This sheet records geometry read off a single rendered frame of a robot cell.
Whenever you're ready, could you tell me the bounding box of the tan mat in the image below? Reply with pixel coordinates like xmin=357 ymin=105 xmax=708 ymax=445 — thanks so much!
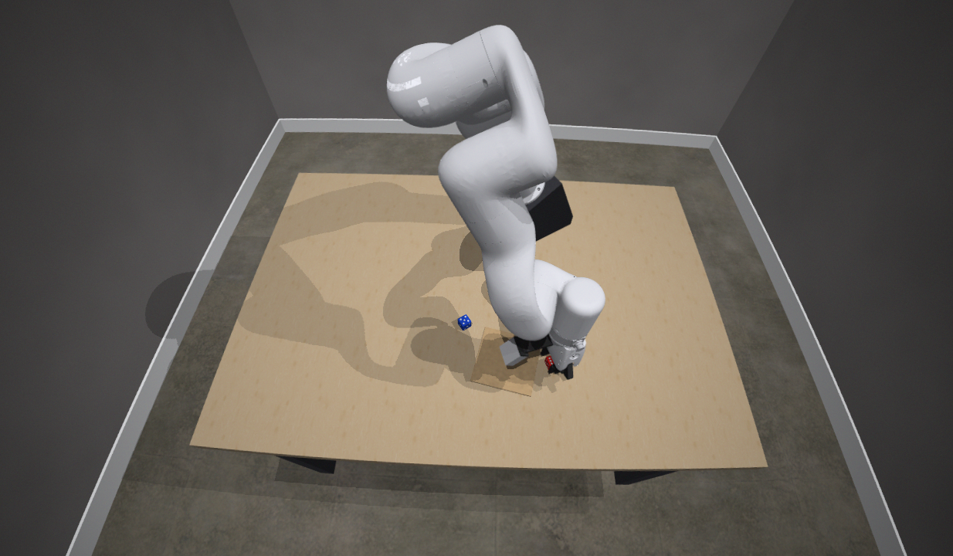
xmin=470 ymin=327 xmax=540 ymax=397

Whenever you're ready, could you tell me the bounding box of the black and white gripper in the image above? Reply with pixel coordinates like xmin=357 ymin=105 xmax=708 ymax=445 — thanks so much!
xmin=541 ymin=335 xmax=585 ymax=380

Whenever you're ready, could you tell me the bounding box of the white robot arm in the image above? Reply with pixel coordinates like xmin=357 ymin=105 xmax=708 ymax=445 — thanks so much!
xmin=387 ymin=25 xmax=605 ymax=366

